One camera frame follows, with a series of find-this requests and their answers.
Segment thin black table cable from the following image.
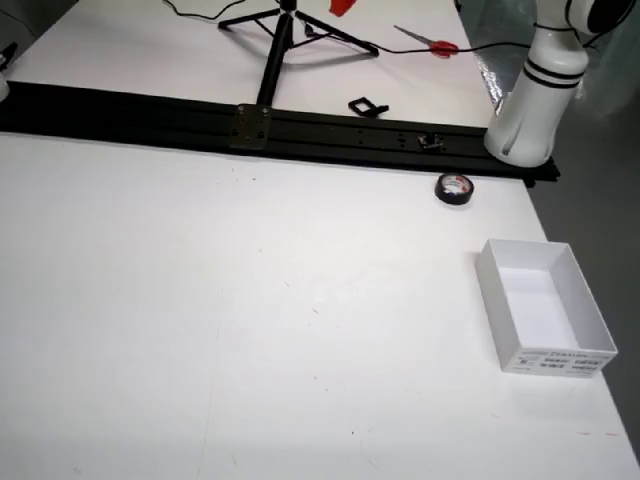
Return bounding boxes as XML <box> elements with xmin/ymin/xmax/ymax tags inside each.
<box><xmin>162</xmin><ymin>0</ymin><xmax>281</xmax><ymax>22</ymax></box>

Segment white cardboard bin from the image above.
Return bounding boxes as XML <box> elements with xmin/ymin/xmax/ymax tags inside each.
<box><xmin>474</xmin><ymin>238</ymin><xmax>619</xmax><ymax>381</ymax></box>

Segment black tripod stand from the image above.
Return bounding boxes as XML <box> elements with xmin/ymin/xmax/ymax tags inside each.
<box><xmin>218</xmin><ymin>0</ymin><xmax>380</xmax><ymax>107</ymax></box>

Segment small black plastic clip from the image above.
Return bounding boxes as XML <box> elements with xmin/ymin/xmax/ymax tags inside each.
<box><xmin>348</xmin><ymin>97</ymin><xmax>390</xmax><ymax>119</ymax></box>

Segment long black aluminium rail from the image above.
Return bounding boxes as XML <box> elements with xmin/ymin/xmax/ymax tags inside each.
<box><xmin>0</xmin><ymin>79</ymin><xmax>562</xmax><ymax>190</ymax></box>

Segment red handled scissors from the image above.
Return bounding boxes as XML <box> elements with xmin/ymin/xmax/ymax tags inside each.
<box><xmin>393</xmin><ymin>24</ymin><xmax>460</xmax><ymax>59</ymax></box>

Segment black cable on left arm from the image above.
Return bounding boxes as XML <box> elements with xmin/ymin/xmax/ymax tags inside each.
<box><xmin>574</xmin><ymin>0</ymin><xmax>632</xmax><ymax>50</ymax></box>

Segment grey metal joining plate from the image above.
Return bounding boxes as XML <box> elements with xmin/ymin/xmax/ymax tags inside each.
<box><xmin>228</xmin><ymin>103</ymin><xmax>274</xmax><ymax>152</ymax></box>

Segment black electrical tape roll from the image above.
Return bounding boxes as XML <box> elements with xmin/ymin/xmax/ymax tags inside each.
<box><xmin>434</xmin><ymin>172</ymin><xmax>474</xmax><ymax>207</ymax></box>

